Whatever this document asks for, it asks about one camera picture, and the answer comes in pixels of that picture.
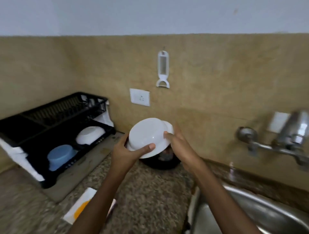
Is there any white rectangular plate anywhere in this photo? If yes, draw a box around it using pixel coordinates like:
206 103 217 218
62 187 117 225

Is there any black oval tray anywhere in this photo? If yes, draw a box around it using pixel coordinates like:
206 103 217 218
139 142 182 170

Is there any blue plastic bowl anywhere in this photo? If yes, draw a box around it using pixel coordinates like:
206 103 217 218
47 144 78 172

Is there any person's left forearm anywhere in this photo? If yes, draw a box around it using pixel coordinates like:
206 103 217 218
67 168 132 234

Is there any stainless steel sink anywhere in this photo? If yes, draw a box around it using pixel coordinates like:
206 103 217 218
187 183 309 234

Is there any steel wool scrubber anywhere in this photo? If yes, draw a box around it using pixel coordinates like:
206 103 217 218
159 148 174 161

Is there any person's right forearm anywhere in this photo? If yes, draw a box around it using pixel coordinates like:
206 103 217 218
192 164 262 234

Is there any white switch plate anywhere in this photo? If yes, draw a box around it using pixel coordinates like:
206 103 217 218
267 111 291 133

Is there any chrome wall faucet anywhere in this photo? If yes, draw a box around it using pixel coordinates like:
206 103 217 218
236 110 309 172

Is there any white scalloped bowl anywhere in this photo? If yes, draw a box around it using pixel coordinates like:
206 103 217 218
76 126 106 146

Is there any white grater peeler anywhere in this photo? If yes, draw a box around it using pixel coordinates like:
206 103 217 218
156 50 170 89

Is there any black plastic dish rack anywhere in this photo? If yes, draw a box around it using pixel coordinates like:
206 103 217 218
0 91 116 189

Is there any white plastic sheet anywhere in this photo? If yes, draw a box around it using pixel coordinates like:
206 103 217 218
0 139 46 182

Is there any white perforated plastic tray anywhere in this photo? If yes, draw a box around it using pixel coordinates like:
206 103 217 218
93 100 114 128

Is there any person's left hand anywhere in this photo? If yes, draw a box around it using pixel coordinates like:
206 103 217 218
110 134 156 178

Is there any yellow rimmed round plate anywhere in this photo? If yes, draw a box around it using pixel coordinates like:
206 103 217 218
126 117 174 159

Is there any white wall socket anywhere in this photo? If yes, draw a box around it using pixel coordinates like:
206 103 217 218
129 88 150 107

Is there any grey drain mat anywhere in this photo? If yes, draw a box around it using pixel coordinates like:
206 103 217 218
42 131 125 203

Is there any person's right hand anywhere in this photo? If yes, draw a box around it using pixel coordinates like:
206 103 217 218
163 123 206 175

